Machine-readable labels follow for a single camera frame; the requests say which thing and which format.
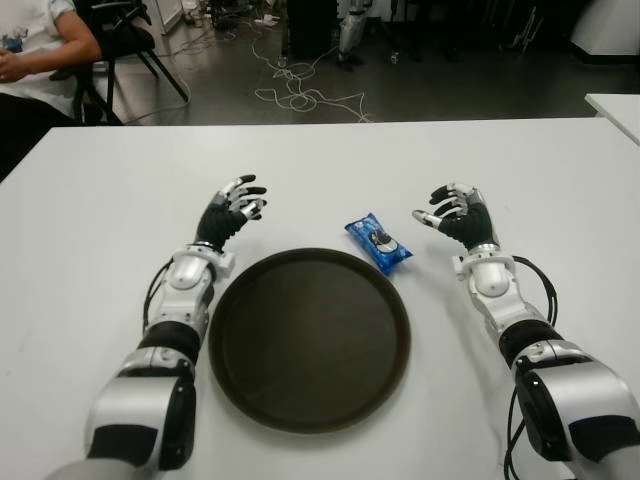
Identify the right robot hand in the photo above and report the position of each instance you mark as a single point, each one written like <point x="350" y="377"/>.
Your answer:
<point x="472" y="222"/>

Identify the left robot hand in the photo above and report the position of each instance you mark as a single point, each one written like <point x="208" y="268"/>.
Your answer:
<point x="220" y="222"/>

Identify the blue Oreo packet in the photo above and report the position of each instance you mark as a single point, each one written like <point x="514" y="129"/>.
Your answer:
<point x="380" y="242"/>

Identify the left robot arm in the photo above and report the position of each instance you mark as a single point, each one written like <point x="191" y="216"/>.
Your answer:
<point x="180" y="272"/>

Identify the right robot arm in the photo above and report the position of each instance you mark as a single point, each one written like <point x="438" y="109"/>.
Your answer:
<point x="492" y="280"/>

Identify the round brown tray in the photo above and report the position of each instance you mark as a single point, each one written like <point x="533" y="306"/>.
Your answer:
<point x="310" y="340"/>

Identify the white side table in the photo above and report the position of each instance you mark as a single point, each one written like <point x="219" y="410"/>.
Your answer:
<point x="620" y="107"/>

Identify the black office chair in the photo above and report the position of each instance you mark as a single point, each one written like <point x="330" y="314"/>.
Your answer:
<point x="125" y="35"/>

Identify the black cabinet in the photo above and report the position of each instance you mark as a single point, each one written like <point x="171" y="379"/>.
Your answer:
<point x="312" y="30"/>

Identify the white board panel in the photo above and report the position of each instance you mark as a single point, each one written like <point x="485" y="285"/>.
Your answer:
<point x="167" y="15"/>

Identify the silver humanoid robot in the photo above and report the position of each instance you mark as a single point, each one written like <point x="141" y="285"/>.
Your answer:
<point x="350" y="30"/>

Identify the white cabinet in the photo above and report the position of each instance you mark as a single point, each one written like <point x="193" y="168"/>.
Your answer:
<point x="610" y="25"/>

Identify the seated person white shirt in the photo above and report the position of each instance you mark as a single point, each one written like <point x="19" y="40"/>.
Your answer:
<point x="40" y="30"/>

